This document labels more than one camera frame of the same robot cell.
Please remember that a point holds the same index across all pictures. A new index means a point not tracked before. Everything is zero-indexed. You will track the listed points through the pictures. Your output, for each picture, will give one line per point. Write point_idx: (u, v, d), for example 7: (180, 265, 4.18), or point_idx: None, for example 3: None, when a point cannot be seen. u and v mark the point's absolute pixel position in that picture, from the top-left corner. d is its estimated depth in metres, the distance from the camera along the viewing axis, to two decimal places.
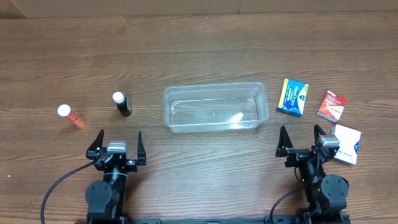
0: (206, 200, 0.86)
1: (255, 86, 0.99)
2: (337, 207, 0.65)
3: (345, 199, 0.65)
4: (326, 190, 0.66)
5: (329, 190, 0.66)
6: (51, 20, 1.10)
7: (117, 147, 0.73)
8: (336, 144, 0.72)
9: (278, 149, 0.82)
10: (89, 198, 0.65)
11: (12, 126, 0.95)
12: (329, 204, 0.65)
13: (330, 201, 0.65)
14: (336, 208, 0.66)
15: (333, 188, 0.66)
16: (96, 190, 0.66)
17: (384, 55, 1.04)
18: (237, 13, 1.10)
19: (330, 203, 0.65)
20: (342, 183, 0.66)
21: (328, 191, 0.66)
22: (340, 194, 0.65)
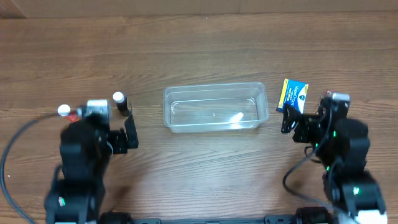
0: (206, 201, 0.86)
1: (255, 86, 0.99)
2: (360, 146, 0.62)
3: (366, 138, 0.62)
4: (344, 130, 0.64)
5: (347, 129, 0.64)
6: (51, 20, 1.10)
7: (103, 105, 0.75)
8: (344, 97, 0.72)
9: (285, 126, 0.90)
10: (66, 135, 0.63)
11: (12, 125, 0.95)
12: (351, 143, 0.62)
13: (351, 140, 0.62)
14: (358, 149, 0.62)
15: (350, 128, 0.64)
16: (76, 129, 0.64)
17: (384, 55, 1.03)
18: (237, 13, 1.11)
19: (351, 142, 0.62)
20: (358, 122, 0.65)
21: (346, 132, 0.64)
22: (360, 133, 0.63)
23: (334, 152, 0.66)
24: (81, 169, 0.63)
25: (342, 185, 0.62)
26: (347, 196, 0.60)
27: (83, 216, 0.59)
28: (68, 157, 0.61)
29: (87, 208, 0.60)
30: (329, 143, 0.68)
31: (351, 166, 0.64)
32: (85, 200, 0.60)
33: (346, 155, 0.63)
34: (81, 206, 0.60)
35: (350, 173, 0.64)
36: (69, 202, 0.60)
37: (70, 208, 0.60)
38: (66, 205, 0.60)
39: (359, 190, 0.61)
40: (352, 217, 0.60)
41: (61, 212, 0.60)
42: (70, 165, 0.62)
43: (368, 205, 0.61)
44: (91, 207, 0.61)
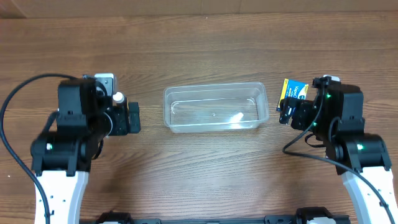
0: (206, 200, 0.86)
1: (255, 86, 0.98)
2: (354, 99, 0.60)
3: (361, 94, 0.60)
4: (336, 91, 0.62)
5: (339, 89, 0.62)
6: (51, 20, 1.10)
7: (106, 78, 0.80)
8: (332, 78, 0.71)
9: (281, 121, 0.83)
10: (66, 81, 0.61)
11: (12, 125, 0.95)
12: (345, 96, 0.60)
13: (345, 93, 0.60)
14: (352, 103, 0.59)
15: (343, 88, 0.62)
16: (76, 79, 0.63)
17: (384, 55, 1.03)
18: (237, 12, 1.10)
19: (345, 94, 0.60)
20: (349, 86, 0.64)
21: (339, 90, 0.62)
22: (353, 91, 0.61)
23: (331, 117, 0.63)
24: (76, 115, 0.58)
25: (346, 143, 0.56)
26: (349, 152, 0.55)
27: (73, 164, 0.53)
28: (64, 102, 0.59)
29: (77, 155, 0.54)
30: (325, 110, 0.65)
31: (351, 125, 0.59)
32: (75, 145, 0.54)
33: (340, 112, 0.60)
34: (69, 153, 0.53)
35: (351, 130, 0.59)
36: (58, 149, 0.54)
37: (58, 155, 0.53)
38: (55, 152, 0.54)
39: (362, 146, 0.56)
40: (358, 172, 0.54)
41: (48, 160, 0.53)
42: (64, 112, 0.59)
43: (372, 163, 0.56)
44: (82, 155, 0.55)
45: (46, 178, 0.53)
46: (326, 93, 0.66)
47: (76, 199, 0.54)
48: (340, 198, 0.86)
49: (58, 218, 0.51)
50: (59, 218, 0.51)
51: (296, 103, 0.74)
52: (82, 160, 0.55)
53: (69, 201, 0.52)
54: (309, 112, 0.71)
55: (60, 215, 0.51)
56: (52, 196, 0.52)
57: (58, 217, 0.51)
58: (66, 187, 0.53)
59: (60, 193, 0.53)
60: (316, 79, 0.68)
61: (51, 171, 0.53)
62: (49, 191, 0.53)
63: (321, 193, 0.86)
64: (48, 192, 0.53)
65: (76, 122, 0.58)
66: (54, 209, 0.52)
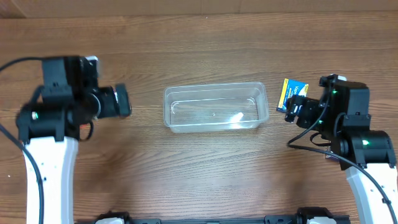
0: (206, 200, 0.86)
1: (255, 86, 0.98)
2: (360, 93, 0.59)
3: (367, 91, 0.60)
4: (342, 86, 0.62)
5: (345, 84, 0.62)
6: (51, 20, 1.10)
7: (91, 60, 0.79)
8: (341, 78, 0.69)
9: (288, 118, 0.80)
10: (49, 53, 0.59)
11: (12, 125, 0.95)
12: (351, 91, 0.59)
13: (351, 88, 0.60)
14: (358, 99, 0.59)
15: (349, 84, 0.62)
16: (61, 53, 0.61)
17: (384, 55, 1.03)
18: (237, 12, 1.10)
19: (351, 89, 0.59)
20: (356, 83, 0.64)
21: (344, 86, 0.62)
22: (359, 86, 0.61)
23: (336, 112, 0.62)
24: (61, 88, 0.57)
25: (351, 138, 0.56)
26: (355, 147, 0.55)
27: (61, 129, 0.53)
28: (48, 74, 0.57)
29: (64, 122, 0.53)
30: (331, 107, 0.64)
31: (356, 120, 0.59)
32: (60, 112, 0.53)
33: (347, 107, 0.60)
34: (57, 121, 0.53)
35: (356, 127, 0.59)
36: (45, 117, 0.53)
37: (46, 122, 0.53)
38: (42, 119, 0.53)
39: (368, 142, 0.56)
40: (361, 167, 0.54)
41: (37, 128, 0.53)
42: (50, 84, 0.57)
43: (378, 158, 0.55)
44: (69, 122, 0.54)
45: (35, 145, 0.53)
46: (333, 89, 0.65)
47: (67, 165, 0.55)
48: (341, 198, 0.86)
49: (52, 182, 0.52)
50: (51, 184, 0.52)
51: (302, 101, 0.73)
52: (71, 128, 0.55)
53: (60, 168, 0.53)
54: (314, 109, 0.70)
55: (53, 181, 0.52)
56: (43, 165, 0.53)
57: (51, 182, 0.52)
58: (56, 154, 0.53)
59: (51, 160, 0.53)
60: (323, 77, 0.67)
61: (41, 139, 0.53)
62: (39, 158, 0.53)
63: (321, 193, 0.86)
64: (38, 160, 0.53)
65: (61, 93, 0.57)
66: (45, 176, 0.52)
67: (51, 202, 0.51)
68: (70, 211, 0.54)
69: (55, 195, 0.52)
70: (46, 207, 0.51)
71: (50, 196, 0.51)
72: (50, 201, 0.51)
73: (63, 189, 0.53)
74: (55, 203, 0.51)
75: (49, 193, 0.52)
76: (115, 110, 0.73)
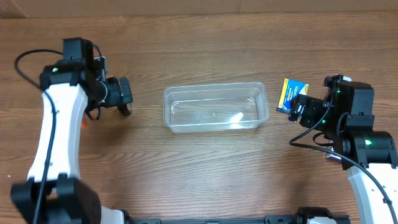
0: (206, 200, 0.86)
1: (255, 86, 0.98)
2: (364, 93, 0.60)
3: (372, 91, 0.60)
4: (346, 86, 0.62)
5: (350, 84, 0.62)
6: (51, 20, 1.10)
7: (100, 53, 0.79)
8: (346, 78, 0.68)
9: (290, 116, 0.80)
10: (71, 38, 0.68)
11: (12, 125, 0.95)
12: (355, 91, 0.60)
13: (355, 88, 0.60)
14: (362, 99, 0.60)
15: (355, 84, 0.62)
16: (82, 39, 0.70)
17: (384, 55, 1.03)
18: (237, 12, 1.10)
19: (355, 89, 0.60)
20: (361, 83, 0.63)
21: (350, 85, 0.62)
22: (364, 86, 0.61)
23: (339, 112, 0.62)
24: (76, 59, 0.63)
25: (354, 138, 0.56)
26: (357, 147, 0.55)
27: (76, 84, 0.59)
28: (67, 50, 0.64)
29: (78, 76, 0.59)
30: (335, 107, 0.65)
31: (359, 120, 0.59)
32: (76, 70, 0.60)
33: (350, 107, 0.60)
34: (73, 74, 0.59)
35: (359, 127, 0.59)
36: (63, 73, 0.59)
37: (62, 76, 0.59)
38: (60, 73, 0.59)
39: (370, 142, 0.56)
40: (363, 167, 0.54)
41: (53, 82, 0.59)
42: (68, 58, 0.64)
43: (379, 159, 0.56)
44: (83, 79, 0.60)
45: (53, 89, 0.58)
46: (337, 89, 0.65)
47: (78, 106, 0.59)
48: (341, 198, 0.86)
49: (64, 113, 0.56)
50: (63, 116, 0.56)
51: (306, 101, 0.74)
52: (84, 85, 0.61)
53: (71, 104, 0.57)
54: (318, 110, 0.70)
55: (65, 114, 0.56)
56: (58, 102, 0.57)
57: (63, 116, 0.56)
58: (69, 93, 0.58)
59: (64, 98, 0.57)
60: (328, 77, 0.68)
61: (58, 87, 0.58)
62: (55, 97, 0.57)
63: (321, 193, 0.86)
64: (54, 98, 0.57)
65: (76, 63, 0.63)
66: (59, 110, 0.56)
67: (62, 130, 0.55)
68: (76, 147, 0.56)
69: (66, 124, 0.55)
70: (57, 134, 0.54)
71: (61, 125, 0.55)
72: (61, 132, 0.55)
73: (73, 123, 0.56)
74: (65, 131, 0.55)
75: (60, 123, 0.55)
76: (119, 98, 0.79)
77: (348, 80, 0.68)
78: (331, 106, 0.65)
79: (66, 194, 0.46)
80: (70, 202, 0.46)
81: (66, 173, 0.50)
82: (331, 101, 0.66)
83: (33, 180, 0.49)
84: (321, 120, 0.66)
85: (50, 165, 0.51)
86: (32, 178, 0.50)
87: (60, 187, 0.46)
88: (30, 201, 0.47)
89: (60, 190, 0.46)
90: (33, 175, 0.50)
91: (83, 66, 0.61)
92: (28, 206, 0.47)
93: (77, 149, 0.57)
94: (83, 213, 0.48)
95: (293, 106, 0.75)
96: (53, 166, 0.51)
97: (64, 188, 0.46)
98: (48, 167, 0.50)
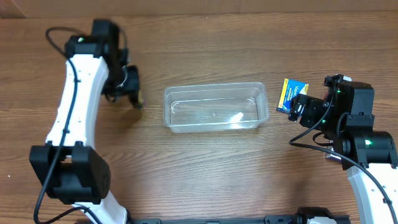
0: (206, 200, 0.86)
1: (255, 86, 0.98)
2: (365, 94, 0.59)
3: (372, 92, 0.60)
4: (346, 86, 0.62)
5: (350, 84, 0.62)
6: (52, 20, 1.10)
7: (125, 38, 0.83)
8: (346, 79, 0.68)
9: (289, 115, 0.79)
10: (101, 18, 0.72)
11: (12, 125, 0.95)
12: (355, 91, 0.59)
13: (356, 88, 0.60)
14: (362, 99, 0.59)
15: (356, 84, 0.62)
16: None
17: (384, 55, 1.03)
18: (237, 12, 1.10)
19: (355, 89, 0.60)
20: (361, 83, 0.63)
21: (351, 85, 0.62)
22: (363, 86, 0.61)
23: (339, 112, 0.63)
24: (103, 32, 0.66)
25: (354, 138, 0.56)
26: (357, 147, 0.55)
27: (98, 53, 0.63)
28: (95, 26, 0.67)
29: (102, 48, 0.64)
30: (335, 107, 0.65)
31: (359, 121, 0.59)
32: (102, 44, 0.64)
33: (349, 108, 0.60)
34: (98, 46, 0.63)
35: (359, 127, 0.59)
36: (89, 43, 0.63)
37: (87, 46, 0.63)
38: (86, 43, 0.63)
39: (370, 142, 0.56)
40: (363, 167, 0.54)
41: (78, 51, 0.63)
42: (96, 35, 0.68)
43: (379, 159, 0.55)
44: (106, 51, 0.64)
45: (77, 58, 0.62)
46: (337, 89, 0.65)
47: (98, 77, 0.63)
48: (341, 198, 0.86)
49: (85, 84, 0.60)
50: (84, 86, 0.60)
51: (306, 101, 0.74)
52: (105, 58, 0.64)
53: (93, 76, 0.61)
54: (319, 109, 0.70)
55: (86, 83, 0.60)
56: (81, 71, 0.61)
57: (84, 85, 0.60)
58: (92, 64, 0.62)
59: (87, 68, 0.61)
60: (328, 77, 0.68)
61: (81, 56, 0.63)
62: (79, 66, 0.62)
63: (321, 193, 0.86)
64: (78, 66, 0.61)
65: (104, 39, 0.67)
66: (81, 79, 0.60)
67: (81, 98, 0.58)
68: (92, 119, 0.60)
69: (86, 93, 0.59)
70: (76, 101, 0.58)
71: (82, 93, 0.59)
72: (81, 101, 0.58)
73: (92, 92, 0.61)
74: (85, 99, 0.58)
75: (81, 91, 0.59)
76: (136, 85, 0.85)
77: (349, 80, 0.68)
78: (331, 106, 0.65)
79: (80, 160, 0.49)
80: (83, 167, 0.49)
81: (83, 144, 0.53)
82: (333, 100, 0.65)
83: (51, 144, 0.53)
84: (322, 120, 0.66)
85: (67, 132, 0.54)
86: (50, 142, 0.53)
87: (74, 159, 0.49)
88: (46, 163, 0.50)
89: (75, 155, 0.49)
90: (51, 140, 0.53)
91: (107, 40, 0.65)
92: (44, 166, 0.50)
93: (93, 117, 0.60)
94: (92, 178, 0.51)
95: (293, 105, 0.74)
96: (71, 134, 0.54)
97: (79, 160, 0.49)
98: (66, 134, 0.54)
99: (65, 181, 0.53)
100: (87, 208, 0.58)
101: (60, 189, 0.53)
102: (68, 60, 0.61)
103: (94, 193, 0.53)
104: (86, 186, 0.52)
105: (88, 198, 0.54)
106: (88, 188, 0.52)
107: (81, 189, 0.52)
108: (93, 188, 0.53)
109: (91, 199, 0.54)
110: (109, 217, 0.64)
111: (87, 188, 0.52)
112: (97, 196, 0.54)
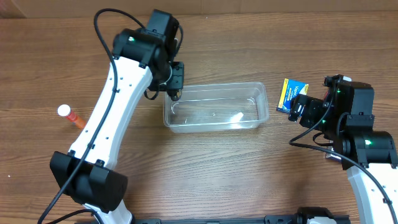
0: (206, 200, 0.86)
1: (255, 86, 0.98)
2: (365, 94, 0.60)
3: (372, 92, 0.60)
4: (346, 86, 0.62)
5: (350, 85, 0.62)
6: (52, 20, 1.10)
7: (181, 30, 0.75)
8: (346, 79, 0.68)
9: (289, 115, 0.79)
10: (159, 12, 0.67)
11: (12, 125, 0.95)
12: (355, 91, 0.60)
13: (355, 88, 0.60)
14: (362, 99, 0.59)
15: (356, 84, 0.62)
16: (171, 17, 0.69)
17: (384, 55, 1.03)
18: (237, 12, 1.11)
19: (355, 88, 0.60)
20: (361, 84, 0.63)
21: (351, 86, 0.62)
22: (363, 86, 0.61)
23: (339, 112, 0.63)
24: (158, 33, 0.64)
25: (354, 138, 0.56)
26: (357, 147, 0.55)
27: (147, 57, 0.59)
28: (151, 25, 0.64)
29: (153, 53, 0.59)
30: (335, 107, 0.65)
31: (359, 121, 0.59)
32: (152, 47, 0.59)
33: (349, 108, 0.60)
34: (148, 48, 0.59)
35: (359, 127, 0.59)
36: (140, 43, 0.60)
37: (138, 47, 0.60)
38: (137, 43, 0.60)
39: (370, 142, 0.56)
40: (363, 167, 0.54)
41: (126, 51, 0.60)
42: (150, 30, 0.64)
43: (380, 159, 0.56)
44: (155, 56, 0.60)
45: (123, 61, 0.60)
46: (337, 89, 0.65)
47: (138, 89, 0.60)
48: (341, 198, 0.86)
49: (123, 96, 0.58)
50: (122, 96, 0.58)
51: (306, 101, 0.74)
52: (153, 63, 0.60)
53: (134, 88, 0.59)
54: (319, 109, 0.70)
55: (125, 95, 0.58)
56: (122, 79, 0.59)
57: (122, 96, 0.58)
58: (136, 74, 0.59)
59: (129, 78, 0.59)
60: (328, 77, 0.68)
61: (127, 60, 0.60)
62: (121, 72, 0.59)
63: (321, 193, 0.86)
64: (120, 73, 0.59)
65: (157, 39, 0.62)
66: (120, 89, 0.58)
67: (116, 112, 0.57)
68: (121, 134, 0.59)
69: (122, 106, 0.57)
70: (111, 114, 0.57)
71: (118, 106, 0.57)
72: (115, 114, 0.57)
73: (129, 106, 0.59)
74: (119, 114, 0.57)
75: (117, 102, 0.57)
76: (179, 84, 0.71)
77: (349, 80, 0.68)
78: (331, 106, 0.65)
79: (99, 178, 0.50)
80: (99, 183, 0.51)
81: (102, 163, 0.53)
82: (333, 100, 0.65)
83: (74, 156, 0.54)
84: (321, 120, 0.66)
85: (92, 146, 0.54)
86: (74, 154, 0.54)
87: (92, 176, 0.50)
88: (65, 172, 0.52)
89: (96, 173, 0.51)
90: (74, 150, 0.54)
91: (160, 43, 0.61)
92: (64, 172, 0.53)
93: (124, 130, 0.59)
94: (106, 193, 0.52)
95: (293, 105, 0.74)
96: (94, 151, 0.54)
97: (95, 178, 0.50)
98: (90, 149, 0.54)
99: (79, 188, 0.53)
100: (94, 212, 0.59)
101: (74, 193, 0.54)
102: (112, 61, 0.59)
103: (105, 206, 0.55)
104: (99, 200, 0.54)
105: (98, 206, 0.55)
106: (100, 200, 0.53)
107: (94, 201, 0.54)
108: (105, 203, 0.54)
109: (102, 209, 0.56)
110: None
111: (99, 201, 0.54)
112: (106, 206, 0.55)
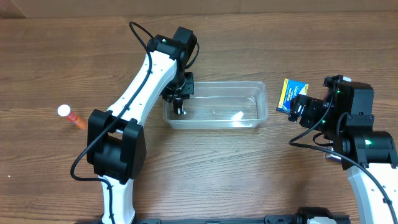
0: (206, 200, 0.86)
1: (256, 86, 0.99)
2: (365, 93, 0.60)
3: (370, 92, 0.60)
4: (346, 86, 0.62)
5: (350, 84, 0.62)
6: (52, 20, 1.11)
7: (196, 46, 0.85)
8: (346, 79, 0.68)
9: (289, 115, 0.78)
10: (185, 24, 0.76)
11: (12, 126, 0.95)
12: (355, 91, 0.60)
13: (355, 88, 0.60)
14: (362, 99, 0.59)
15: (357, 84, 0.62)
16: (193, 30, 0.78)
17: (384, 55, 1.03)
18: (237, 12, 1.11)
19: (355, 88, 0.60)
20: (360, 84, 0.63)
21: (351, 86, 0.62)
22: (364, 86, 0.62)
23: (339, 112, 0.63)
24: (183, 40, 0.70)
25: (354, 139, 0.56)
26: (357, 147, 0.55)
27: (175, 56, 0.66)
28: (177, 34, 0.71)
29: (180, 54, 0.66)
30: (335, 107, 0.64)
31: (360, 121, 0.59)
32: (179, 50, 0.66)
33: (349, 108, 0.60)
34: (176, 50, 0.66)
35: (359, 127, 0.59)
36: (170, 45, 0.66)
37: (168, 48, 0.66)
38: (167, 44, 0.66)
39: (371, 142, 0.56)
40: (363, 167, 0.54)
41: (159, 48, 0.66)
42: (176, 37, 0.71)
43: (380, 158, 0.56)
44: (181, 58, 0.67)
45: (156, 54, 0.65)
46: (337, 89, 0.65)
47: (168, 74, 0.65)
48: (341, 198, 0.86)
49: (155, 78, 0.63)
50: (155, 77, 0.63)
51: (306, 101, 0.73)
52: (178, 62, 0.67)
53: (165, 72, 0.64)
54: (319, 109, 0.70)
55: (157, 77, 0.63)
56: (155, 65, 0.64)
57: (155, 78, 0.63)
58: (166, 62, 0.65)
59: (162, 64, 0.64)
60: (328, 78, 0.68)
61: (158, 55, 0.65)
62: (155, 60, 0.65)
63: (321, 193, 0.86)
64: (153, 60, 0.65)
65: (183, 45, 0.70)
66: (153, 71, 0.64)
67: (148, 89, 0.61)
68: (148, 111, 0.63)
69: (154, 85, 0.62)
70: (143, 91, 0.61)
71: (150, 84, 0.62)
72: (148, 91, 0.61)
73: (158, 87, 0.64)
74: (150, 93, 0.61)
75: (150, 82, 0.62)
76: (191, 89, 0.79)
77: (349, 80, 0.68)
78: (331, 106, 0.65)
79: (132, 135, 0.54)
80: (131, 143, 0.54)
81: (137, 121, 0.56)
82: (333, 101, 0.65)
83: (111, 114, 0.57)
84: (321, 120, 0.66)
85: (128, 109, 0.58)
86: (111, 111, 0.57)
87: (127, 130, 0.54)
88: (101, 126, 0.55)
89: (128, 129, 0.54)
90: (112, 111, 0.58)
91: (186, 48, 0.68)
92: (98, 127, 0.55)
93: (149, 109, 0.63)
94: (132, 156, 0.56)
95: (293, 106, 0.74)
96: (130, 112, 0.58)
97: (129, 134, 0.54)
98: (125, 111, 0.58)
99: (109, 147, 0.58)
100: (109, 187, 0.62)
101: (100, 157, 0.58)
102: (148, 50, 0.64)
103: (127, 169, 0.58)
104: (125, 160, 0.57)
105: (119, 175, 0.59)
106: (124, 165, 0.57)
107: (119, 162, 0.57)
108: (129, 165, 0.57)
109: (121, 175, 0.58)
110: (120, 210, 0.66)
111: (124, 162, 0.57)
112: (127, 171, 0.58)
